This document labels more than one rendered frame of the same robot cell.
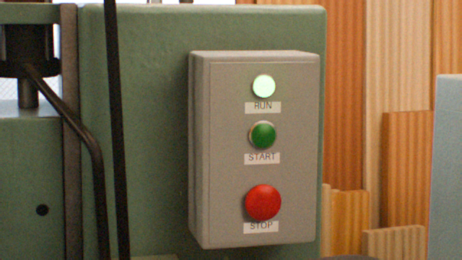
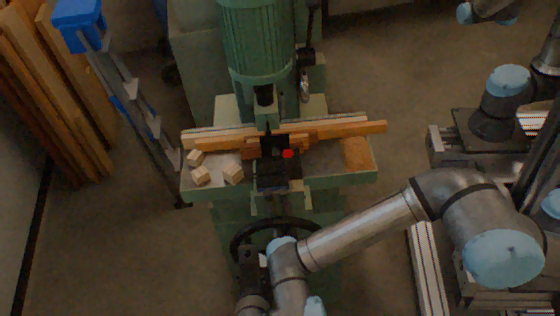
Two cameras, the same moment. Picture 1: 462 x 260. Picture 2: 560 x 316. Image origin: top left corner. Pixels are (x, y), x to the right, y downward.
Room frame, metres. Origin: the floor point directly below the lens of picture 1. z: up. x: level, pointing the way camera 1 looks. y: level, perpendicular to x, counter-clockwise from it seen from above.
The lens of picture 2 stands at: (0.40, 1.28, 1.88)
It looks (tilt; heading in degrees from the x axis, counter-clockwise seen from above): 47 degrees down; 284
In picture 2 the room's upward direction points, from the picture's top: 6 degrees counter-clockwise
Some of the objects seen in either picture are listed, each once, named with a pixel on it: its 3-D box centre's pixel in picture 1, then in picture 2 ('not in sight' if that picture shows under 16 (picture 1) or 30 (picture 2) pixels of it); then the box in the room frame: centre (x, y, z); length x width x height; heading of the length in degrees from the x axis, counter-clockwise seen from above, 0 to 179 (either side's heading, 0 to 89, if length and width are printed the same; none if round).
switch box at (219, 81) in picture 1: (251, 146); not in sight; (0.63, -0.02, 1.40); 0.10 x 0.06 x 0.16; 104
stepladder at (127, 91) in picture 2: not in sight; (138, 118); (1.45, -0.08, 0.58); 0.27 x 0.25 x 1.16; 20
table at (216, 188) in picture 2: not in sight; (278, 173); (0.65, 0.43, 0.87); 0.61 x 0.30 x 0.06; 14
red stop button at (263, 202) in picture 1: (263, 202); not in sight; (0.60, -0.03, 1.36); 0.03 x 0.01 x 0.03; 104
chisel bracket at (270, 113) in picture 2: not in sight; (267, 109); (0.69, 0.31, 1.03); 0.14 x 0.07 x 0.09; 104
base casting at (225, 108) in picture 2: not in sight; (273, 147); (0.72, 0.21, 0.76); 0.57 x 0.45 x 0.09; 104
